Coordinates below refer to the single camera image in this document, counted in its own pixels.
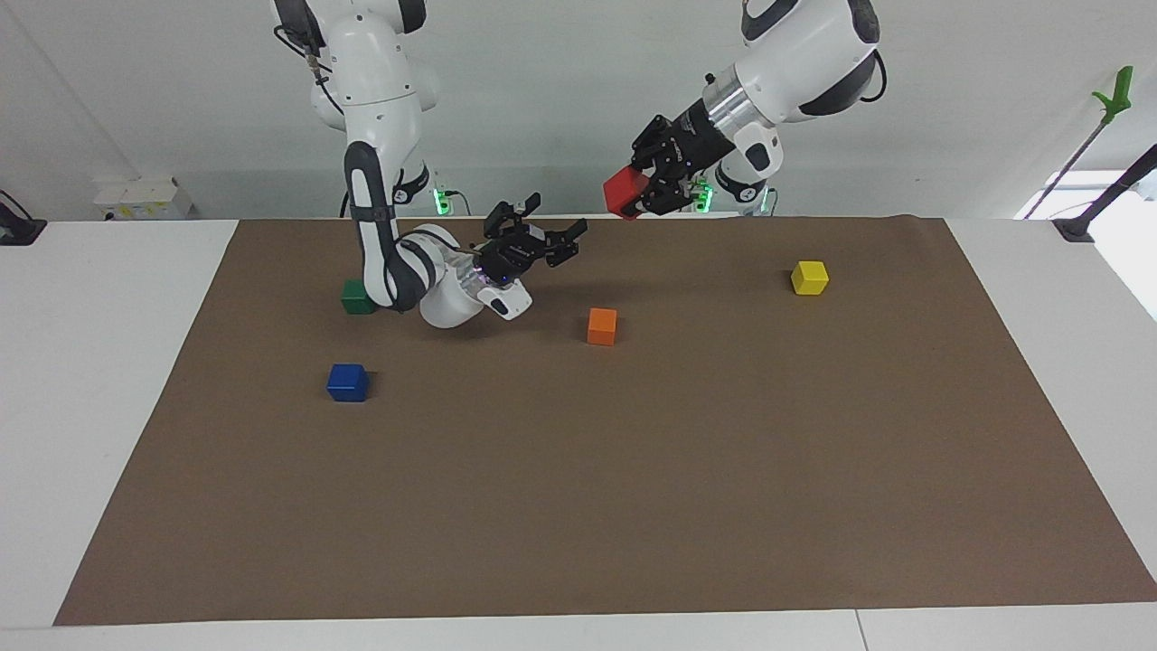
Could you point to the green-tipped thin pole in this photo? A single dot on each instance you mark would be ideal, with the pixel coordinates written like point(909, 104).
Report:
point(1114, 99)

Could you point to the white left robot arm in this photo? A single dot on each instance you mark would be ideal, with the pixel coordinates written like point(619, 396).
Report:
point(804, 54)

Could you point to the white box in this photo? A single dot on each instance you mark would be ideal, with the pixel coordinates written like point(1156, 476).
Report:
point(145, 199)

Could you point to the green wooden block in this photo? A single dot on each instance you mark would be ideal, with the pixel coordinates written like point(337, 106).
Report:
point(354, 298)

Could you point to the orange wooden block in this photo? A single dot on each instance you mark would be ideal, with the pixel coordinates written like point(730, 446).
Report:
point(602, 326)

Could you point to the black table clamp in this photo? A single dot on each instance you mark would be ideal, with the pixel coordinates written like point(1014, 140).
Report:
point(16, 231)

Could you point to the red wooden block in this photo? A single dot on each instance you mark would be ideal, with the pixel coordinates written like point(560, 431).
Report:
point(624, 192)

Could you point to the brown table mat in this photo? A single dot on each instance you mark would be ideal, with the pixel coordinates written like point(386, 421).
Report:
point(633, 470)

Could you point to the blue wooden block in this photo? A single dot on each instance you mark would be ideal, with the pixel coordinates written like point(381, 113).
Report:
point(347, 383)

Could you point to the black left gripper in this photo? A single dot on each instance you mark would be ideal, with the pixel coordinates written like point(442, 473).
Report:
point(696, 136)

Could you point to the yellow wooden block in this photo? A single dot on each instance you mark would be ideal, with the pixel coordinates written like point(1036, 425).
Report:
point(810, 278)

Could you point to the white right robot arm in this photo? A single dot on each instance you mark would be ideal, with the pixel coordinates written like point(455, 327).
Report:
point(375, 81)

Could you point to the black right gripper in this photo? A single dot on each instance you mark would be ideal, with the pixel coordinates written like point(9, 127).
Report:
point(515, 253)

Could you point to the black pole with base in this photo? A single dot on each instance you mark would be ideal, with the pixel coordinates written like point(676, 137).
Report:
point(1076, 226)

